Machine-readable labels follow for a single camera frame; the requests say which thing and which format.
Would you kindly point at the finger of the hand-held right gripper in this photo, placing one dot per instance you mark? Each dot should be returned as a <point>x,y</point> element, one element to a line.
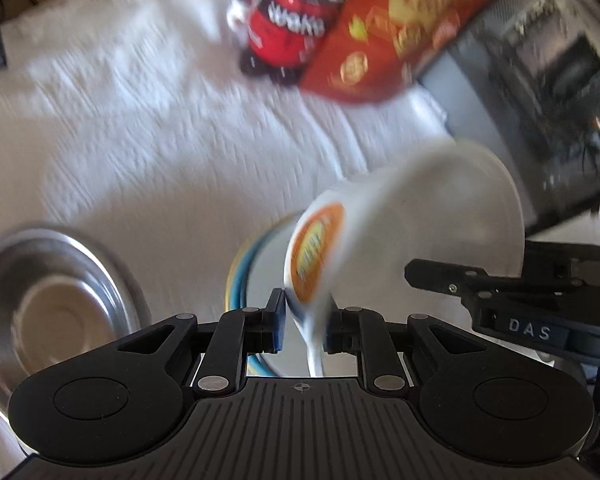
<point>550,265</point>
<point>440,275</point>

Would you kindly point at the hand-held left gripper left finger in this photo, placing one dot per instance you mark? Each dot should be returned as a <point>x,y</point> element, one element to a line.
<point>278,325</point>

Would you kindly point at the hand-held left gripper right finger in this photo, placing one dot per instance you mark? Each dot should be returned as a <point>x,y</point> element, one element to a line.
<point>332,332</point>

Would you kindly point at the blue enamel bowl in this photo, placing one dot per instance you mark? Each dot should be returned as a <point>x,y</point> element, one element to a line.
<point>260,270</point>

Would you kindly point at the tall white printed bowl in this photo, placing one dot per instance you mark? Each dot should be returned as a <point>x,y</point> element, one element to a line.
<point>405,220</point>

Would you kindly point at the stainless steel bowl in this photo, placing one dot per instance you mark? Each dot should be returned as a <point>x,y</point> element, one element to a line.
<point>55,310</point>

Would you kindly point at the white computer case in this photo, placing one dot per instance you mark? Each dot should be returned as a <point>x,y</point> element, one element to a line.
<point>530,110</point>

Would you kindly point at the red snack bag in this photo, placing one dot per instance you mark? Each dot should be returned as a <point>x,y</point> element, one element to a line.
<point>380,50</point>

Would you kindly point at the white woven cloth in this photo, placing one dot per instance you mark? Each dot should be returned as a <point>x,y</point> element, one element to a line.
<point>130,135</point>

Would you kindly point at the bear figurine with goggles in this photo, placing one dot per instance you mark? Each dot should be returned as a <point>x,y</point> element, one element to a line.
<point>285,25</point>

